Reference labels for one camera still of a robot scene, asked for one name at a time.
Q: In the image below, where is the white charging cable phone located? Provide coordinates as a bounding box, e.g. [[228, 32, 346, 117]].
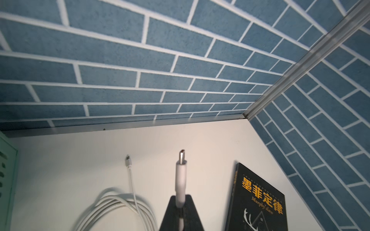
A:
[[174, 149, 188, 231]]

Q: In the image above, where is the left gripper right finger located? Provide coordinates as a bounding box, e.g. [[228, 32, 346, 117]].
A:
[[183, 194, 204, 231]]

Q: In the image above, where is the black book on table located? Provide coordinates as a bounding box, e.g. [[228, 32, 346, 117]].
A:
[[225, 163, 288, 231]]

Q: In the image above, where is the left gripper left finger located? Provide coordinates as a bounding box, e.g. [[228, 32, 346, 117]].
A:
[[159, 195, 180, 231]]

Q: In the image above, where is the white charging cable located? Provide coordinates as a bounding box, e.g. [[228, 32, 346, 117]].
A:
[[73, 154, 159, 231]]

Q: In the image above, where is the mint green file organizer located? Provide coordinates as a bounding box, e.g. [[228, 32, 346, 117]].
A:
[[1, 133, 18, 231]]

